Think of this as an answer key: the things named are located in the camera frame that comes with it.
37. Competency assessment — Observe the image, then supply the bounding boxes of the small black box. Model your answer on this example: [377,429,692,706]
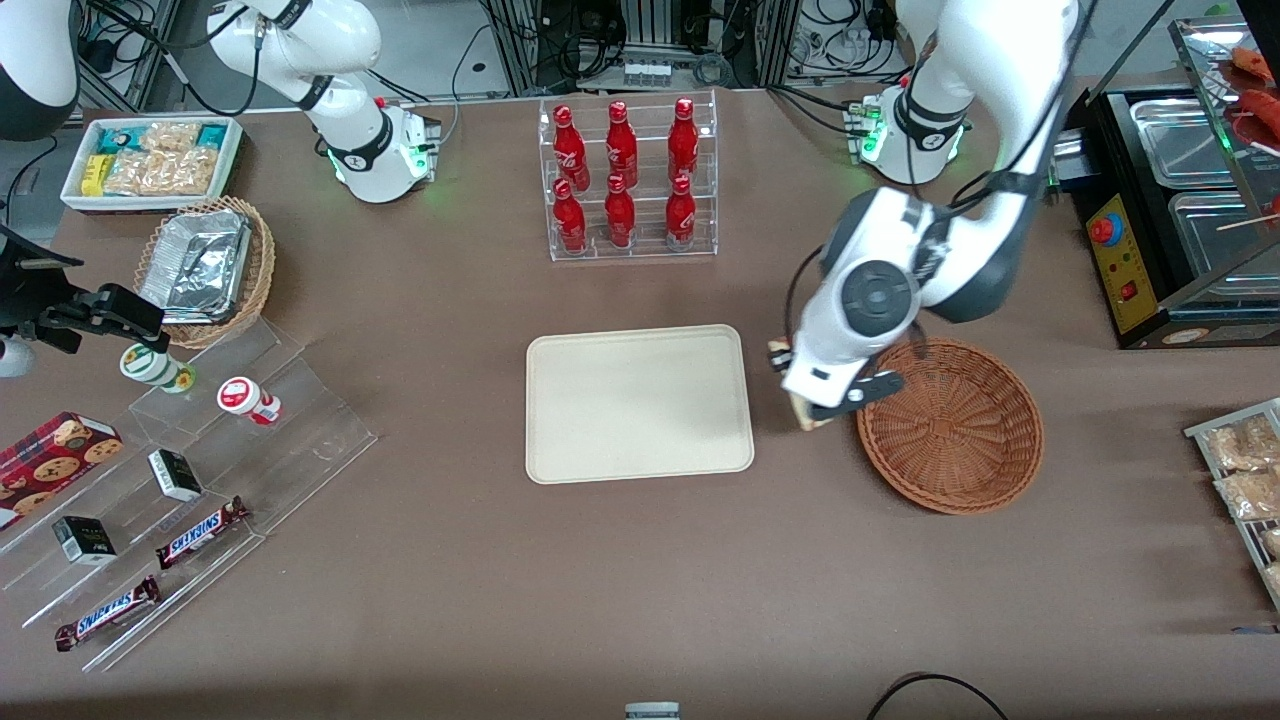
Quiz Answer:
[147,448,205,503]
[52,515,119,567]

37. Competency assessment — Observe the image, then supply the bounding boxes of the triangular sandwich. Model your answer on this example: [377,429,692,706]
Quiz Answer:
[767,338,834,433]

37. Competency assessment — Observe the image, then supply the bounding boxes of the stainless steel pan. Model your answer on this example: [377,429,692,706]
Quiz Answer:
[1167,188,1280,303]
[1128,96,1239,192]

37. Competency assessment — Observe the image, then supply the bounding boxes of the grey wire rack tray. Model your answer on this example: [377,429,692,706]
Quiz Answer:
[1184,397,1280,612]

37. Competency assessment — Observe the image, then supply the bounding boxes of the red sausage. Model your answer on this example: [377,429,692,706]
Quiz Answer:
[1238,88,1280,151]
[1228,44,1280,87]

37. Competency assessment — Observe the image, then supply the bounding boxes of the beige plastic tray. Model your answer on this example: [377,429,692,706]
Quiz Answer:
[526,324,755,486]

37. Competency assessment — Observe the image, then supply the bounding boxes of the black looped cable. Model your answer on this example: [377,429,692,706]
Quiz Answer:
[865,671,1012,720]

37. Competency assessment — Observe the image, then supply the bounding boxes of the brown round wicker basket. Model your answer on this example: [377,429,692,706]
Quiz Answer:
[856,338,1045,516]

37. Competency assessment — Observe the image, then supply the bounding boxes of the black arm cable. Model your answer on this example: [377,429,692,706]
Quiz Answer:
[783,0,1101,346]

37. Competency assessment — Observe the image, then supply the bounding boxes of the red white yogurt bottle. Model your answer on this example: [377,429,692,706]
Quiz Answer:
[217,376,284,427]

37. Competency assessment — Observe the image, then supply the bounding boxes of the large clear cracker bag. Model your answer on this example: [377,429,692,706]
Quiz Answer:
[105,148,220,197]

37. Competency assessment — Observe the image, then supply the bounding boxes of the green white yogurt bottle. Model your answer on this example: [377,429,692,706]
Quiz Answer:
[120,340,197,395]

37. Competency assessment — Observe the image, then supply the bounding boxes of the clear acrylic bottle rack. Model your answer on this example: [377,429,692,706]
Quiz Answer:
[538,89,719,263]

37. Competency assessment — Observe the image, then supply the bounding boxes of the clear acrylic stepped shelf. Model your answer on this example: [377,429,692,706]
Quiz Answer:
[0,315,379,673]

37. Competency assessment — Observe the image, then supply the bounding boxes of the Snickers chocolate bar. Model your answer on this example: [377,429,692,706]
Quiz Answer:
[155,495,252,572]
[54,575,162,653]

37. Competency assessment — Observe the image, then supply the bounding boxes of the black food warmer cabinet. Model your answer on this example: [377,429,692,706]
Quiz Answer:
[1050,15,1280,351]

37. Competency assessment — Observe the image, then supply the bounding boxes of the red cola bottle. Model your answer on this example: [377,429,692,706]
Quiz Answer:
[605,100,639,191]
[552,104,591,193]
[604,174,637,249]
[552,178,588,254]
[665,175,697,251]
[668,97,700,183]

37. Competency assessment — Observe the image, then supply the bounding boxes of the stacked aluminium foil trays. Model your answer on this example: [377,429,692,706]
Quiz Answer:
[138,208,253,326]

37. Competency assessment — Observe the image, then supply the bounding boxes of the aluminium frame rack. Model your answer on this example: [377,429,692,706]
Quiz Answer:
[478,0,803,98]

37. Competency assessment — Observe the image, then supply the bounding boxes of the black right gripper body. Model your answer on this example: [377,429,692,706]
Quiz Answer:
[0,226,86,354]

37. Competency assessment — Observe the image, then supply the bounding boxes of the tan wicker basket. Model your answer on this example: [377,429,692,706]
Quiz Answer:
[133,195,277,351]

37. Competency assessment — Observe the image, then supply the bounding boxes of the red cookie box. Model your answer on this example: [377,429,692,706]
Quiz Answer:
[0,411,125,532]

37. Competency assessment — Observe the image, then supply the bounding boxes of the white rectangular snack bin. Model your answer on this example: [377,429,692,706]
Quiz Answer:
[60,115,246,216]

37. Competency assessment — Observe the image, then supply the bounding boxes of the small clear cracker bag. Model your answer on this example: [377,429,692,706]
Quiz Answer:
[140,121,201,157]

